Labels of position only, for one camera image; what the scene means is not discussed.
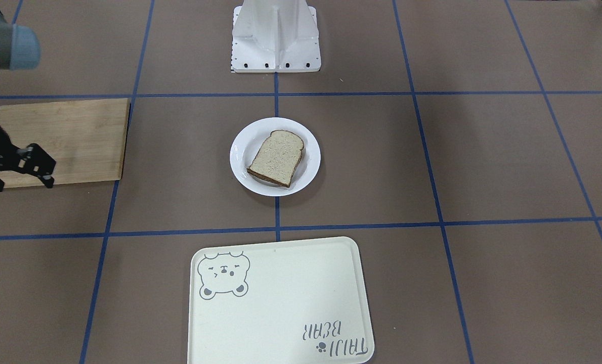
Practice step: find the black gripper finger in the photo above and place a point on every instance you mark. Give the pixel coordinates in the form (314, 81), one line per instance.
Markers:
(48, 180)

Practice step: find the white round plate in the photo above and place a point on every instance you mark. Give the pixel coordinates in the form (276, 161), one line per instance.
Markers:
(247, 143)

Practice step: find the bread slice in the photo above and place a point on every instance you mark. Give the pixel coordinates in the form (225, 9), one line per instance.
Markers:
(279, 179)
(281, 152)

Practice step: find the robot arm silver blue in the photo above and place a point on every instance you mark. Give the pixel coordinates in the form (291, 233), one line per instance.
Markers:
(20, 50)

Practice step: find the bread slice under egg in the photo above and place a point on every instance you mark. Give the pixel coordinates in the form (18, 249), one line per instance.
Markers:
(279, 179)

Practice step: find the wooden cutting board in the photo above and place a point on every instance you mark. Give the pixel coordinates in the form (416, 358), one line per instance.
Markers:
(86, 138)

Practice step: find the cream bear tray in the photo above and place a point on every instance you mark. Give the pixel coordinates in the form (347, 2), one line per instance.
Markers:
(301, 301)

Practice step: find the white pedestal column base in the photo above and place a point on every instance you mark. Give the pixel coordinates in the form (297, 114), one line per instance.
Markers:
(275, 36)

